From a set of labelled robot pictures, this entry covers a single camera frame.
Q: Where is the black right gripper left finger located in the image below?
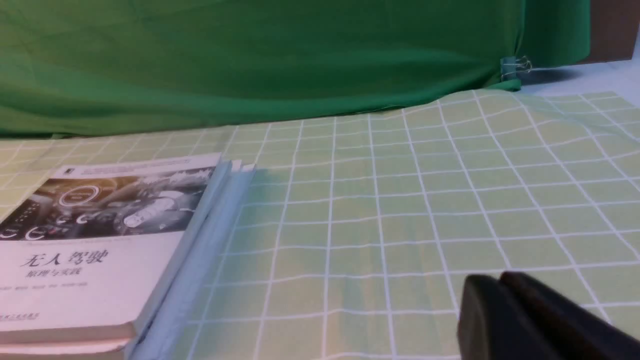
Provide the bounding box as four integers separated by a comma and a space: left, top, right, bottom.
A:
457, 275, 551, 360

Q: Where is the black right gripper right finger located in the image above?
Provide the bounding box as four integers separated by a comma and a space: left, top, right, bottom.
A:
500, 271, 640, 360

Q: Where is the green checkered tablecloth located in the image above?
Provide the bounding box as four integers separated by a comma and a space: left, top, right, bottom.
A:
1, 90, 640, 360

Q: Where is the metal binder clip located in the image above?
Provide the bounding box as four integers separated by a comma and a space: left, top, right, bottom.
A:
500, 55, 533, 82

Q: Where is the thin bottom book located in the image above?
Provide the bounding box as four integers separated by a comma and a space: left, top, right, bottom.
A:
127, 164, 257, 360

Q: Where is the white top book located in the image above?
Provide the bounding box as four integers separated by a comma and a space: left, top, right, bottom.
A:
0, 153, 232, 345

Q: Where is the green backdrop cloth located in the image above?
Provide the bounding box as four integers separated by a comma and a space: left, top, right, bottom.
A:
0, 0, 591, 138

